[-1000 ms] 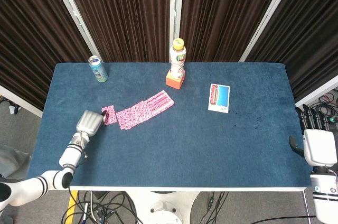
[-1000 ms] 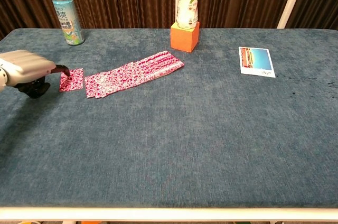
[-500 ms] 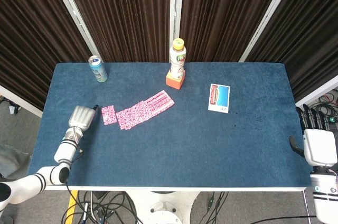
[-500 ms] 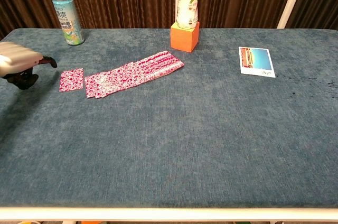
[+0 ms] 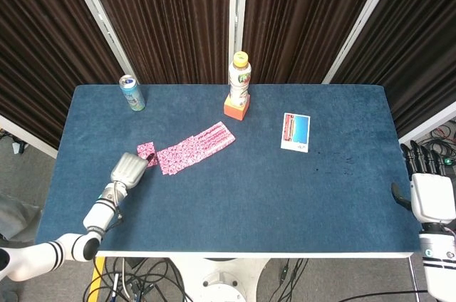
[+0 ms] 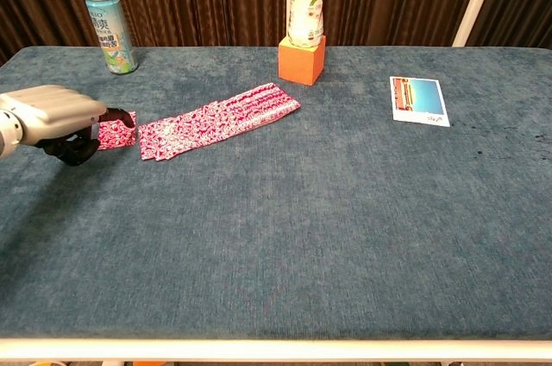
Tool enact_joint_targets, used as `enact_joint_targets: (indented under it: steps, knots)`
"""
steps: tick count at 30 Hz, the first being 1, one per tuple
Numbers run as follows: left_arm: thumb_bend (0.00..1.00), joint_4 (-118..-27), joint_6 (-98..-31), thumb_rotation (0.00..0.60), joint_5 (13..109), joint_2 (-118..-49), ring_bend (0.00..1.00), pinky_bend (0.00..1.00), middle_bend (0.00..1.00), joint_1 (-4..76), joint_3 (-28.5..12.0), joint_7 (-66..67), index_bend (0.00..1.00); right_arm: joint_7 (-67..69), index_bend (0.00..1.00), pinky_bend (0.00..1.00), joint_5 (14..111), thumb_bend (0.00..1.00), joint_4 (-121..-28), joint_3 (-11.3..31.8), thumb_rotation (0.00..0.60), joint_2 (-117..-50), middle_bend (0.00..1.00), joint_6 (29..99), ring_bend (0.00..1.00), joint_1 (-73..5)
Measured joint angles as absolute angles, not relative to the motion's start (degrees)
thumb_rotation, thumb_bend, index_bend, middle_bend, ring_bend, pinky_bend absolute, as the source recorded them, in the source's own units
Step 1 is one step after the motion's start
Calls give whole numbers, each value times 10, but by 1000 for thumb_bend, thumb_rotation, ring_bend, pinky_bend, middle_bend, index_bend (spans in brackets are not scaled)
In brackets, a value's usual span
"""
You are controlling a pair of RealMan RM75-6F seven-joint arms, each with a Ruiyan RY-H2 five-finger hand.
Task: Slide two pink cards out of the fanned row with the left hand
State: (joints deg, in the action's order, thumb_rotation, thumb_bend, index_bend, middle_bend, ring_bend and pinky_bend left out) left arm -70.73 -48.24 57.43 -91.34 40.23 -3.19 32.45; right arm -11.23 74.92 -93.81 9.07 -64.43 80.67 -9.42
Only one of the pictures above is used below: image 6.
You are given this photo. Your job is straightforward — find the red white patterned card spread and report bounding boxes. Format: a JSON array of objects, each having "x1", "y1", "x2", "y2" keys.
[{"x1": 137, "y1": 82, "x2": 302, "y2": 163}]

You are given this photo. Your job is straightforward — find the postcard with blue sky photo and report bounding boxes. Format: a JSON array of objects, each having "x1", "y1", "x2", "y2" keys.
[{"x1": 389, "y1": 76, "x2": 451, "y2": 129}]

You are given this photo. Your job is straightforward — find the orange cube block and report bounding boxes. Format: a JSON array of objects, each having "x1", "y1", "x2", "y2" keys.
[{"x1": 278, "y1": 35, "x2": 328, "y2": 87}]

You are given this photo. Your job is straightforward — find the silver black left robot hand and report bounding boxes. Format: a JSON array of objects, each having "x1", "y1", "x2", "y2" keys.
[{"x1": 0, "y1": 84, "x2": 136, "y2": 167}]

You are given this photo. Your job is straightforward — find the teal drink can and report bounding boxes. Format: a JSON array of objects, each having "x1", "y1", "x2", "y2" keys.
[{"x1": 85, "y1": 0, "x2": 139, "y2": 75}]

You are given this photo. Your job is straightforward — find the red white patterned playing card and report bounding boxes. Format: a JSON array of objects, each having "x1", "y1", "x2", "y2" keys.
[{"x1": 97, "y1": 110, "x2": 138, "y2": 152}]

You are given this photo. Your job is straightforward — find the blue fabric table cover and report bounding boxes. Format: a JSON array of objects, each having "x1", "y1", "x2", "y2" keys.
[{"x1": 0, "y1": 45, "x2": 552, "y2": 341}]

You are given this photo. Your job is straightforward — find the white table edge rail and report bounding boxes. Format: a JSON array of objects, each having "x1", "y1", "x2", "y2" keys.
[{"x1": 0, "y1": 337, "x2": 552, "y2": 363}]

